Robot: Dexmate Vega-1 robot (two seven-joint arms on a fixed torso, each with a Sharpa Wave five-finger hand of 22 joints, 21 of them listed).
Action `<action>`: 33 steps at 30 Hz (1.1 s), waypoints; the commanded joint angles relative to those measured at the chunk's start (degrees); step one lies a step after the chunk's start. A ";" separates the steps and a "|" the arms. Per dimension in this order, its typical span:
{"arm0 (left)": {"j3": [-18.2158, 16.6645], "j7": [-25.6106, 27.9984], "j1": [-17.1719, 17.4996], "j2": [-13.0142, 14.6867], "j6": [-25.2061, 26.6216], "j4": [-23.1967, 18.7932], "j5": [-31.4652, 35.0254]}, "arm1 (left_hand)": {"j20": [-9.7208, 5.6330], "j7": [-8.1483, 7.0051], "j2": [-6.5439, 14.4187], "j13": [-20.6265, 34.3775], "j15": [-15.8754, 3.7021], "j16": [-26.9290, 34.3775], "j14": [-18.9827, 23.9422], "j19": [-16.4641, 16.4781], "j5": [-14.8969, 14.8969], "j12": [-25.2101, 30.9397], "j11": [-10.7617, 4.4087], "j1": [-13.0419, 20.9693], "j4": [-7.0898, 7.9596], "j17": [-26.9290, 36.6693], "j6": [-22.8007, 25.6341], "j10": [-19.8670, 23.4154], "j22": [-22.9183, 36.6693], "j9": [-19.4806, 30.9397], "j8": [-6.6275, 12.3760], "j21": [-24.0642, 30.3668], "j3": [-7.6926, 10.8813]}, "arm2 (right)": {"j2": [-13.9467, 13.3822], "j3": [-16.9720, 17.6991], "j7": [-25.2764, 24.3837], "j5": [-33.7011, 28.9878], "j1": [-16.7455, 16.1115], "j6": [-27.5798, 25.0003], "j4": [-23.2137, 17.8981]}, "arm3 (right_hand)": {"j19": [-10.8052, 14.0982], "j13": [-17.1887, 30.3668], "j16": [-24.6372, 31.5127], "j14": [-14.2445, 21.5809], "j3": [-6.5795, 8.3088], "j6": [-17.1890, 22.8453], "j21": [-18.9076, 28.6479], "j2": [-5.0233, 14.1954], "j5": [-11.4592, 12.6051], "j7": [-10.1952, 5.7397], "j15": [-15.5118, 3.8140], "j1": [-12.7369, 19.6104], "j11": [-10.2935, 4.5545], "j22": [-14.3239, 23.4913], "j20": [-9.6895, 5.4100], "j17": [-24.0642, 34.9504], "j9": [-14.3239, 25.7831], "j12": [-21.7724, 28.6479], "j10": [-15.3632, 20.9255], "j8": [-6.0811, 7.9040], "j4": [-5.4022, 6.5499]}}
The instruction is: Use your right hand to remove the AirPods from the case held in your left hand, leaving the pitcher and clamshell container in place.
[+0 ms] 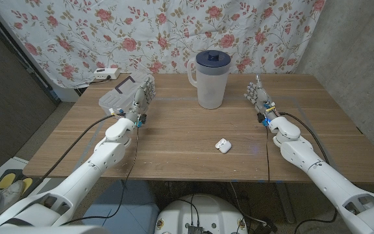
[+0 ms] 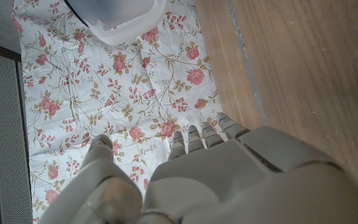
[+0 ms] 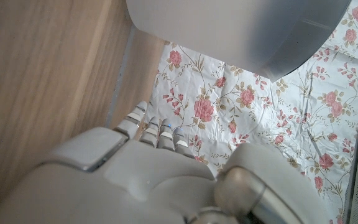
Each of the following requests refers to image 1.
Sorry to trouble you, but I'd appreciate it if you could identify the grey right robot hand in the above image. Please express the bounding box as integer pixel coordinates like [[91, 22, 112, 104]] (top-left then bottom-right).
[[243, 74, 279, 126]]

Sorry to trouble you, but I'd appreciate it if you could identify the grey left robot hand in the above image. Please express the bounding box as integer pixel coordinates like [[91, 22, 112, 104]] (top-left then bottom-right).
[[124, 76, 157, 129]]

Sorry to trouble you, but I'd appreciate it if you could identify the white AirPods case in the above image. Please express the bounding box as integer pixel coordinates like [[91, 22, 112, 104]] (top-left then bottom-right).
[[215, 138, 232, 155]]

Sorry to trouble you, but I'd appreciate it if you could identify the clear plastic clamshell container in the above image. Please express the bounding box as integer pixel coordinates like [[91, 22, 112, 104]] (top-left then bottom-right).
[[98, 71, 156, 118]]

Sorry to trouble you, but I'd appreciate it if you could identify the translucent pitcher with blue lid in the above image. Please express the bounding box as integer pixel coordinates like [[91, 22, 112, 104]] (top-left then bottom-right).
[[186, 49, 232, 111]]

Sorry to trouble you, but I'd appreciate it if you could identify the grey tape strip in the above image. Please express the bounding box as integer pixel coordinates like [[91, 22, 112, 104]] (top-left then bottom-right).
[[86, 116, 107, 153], [156, 96, 297, 102], [291, 96, 318, 137]]

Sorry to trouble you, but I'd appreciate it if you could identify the white power strip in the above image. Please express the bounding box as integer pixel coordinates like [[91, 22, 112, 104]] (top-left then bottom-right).
[[93, 67, 121, 81]]

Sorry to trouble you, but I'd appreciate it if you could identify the floral print backdrop cloth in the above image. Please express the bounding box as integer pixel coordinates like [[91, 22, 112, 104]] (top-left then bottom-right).
[[0, 0, 327, 89]]

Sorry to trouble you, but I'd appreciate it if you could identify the grey table leg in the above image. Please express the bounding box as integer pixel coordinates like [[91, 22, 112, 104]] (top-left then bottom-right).
[[276, 182, 295, 224]]

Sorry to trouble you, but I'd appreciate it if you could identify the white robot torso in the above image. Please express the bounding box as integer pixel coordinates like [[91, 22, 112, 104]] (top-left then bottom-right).
[[154, 194, 249, 234]]

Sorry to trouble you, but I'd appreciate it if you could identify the white floor board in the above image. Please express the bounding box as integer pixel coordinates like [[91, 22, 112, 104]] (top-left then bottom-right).
[[0, 157, 61, 225]]

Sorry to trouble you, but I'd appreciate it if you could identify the black yellow foot pedal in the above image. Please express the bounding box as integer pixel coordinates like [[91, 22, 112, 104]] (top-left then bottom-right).
[[0, 168, 35, 196]]

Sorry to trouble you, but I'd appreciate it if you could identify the white sneaker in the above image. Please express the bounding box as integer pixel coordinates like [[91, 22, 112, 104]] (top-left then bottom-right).
[[0, 179, 25, 209]]

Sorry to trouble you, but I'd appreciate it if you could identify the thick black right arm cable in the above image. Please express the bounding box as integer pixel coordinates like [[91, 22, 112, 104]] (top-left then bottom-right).
[[279, 112, 339, 234]]

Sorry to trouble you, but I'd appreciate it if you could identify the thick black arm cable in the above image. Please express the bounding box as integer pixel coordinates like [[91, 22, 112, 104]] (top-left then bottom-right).
[[24, 113, 116, 199], [279, 112, 339, 234]]

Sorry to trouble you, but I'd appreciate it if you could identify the thin black right arm wire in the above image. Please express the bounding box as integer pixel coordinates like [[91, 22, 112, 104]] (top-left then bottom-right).
[[265, 126, 271, 183]]

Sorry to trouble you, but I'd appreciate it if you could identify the thin black arm wire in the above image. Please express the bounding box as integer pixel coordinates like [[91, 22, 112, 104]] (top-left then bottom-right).
[[265, 126, 271, 183], [60, 126, 140, 227]]

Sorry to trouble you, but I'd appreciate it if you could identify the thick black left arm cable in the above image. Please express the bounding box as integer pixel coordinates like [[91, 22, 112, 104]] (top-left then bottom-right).
[[24, 113, 116, 199]]

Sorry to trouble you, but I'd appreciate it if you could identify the thin black left arm wire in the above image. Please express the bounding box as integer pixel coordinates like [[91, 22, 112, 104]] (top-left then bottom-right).
[[60, 126, 140, 227]]

